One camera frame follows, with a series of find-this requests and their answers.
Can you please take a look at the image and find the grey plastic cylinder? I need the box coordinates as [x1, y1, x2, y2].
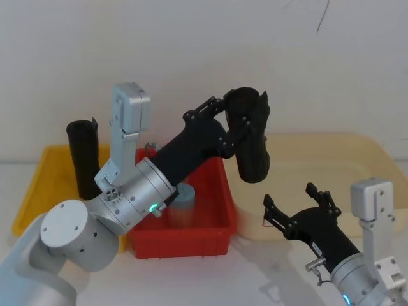
[167, 182, 196, 228]

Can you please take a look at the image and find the cream plastic tray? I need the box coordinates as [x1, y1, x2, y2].
[237, 131, 406, 242]

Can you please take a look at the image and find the black plastic tube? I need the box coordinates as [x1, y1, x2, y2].
[66, 117, 103, 201]
[224, 86, 272, 184]

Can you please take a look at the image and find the white table cloth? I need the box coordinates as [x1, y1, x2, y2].
[0, 136, 408, 306]

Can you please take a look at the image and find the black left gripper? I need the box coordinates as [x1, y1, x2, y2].
[149, 91, 256, 189]

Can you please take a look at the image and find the thin dark gripper cable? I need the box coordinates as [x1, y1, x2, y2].
[305, 257, 333, 285]

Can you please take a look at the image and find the red plastic bin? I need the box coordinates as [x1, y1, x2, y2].
[126, 147, 238, 260]

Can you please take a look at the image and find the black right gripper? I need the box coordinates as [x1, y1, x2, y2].
[263, 182, 363, 272]

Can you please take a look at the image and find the yellow plastic bin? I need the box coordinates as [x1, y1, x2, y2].
[11, 144, 127, 255]

